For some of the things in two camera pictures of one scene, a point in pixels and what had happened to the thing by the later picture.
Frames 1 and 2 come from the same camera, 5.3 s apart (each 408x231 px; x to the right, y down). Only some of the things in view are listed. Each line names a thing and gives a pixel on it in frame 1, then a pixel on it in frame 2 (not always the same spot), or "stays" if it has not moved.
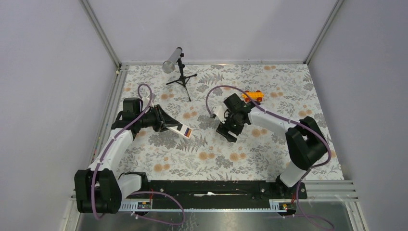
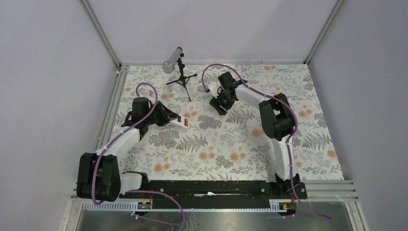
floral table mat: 193,94 stays
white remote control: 182,131 → 182,121
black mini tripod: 183,80 stays
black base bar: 221,191 stays
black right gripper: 223,132 → 216,104
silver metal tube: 168,66 stays
